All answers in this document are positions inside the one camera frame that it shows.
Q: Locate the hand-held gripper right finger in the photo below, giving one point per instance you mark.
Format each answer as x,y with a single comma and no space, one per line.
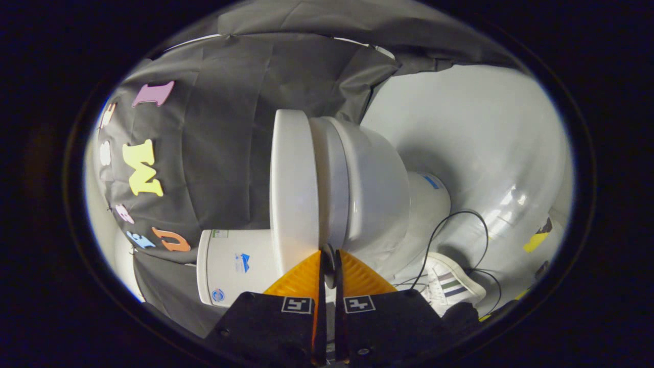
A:
388,327

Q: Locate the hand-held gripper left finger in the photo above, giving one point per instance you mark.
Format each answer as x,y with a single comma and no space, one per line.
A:
265,327

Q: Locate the white toilet lid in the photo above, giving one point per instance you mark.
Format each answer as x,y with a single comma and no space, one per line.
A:
294,179

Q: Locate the white toilet seat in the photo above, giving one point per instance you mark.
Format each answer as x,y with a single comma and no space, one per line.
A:
332,179

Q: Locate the white striped sneaker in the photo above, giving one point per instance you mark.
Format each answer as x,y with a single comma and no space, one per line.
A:
454,286

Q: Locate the yellow black floor tape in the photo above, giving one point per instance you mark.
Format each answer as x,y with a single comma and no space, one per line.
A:
537,239

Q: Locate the black backdrop cloth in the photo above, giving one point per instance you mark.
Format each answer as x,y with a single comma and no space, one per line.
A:
230,128

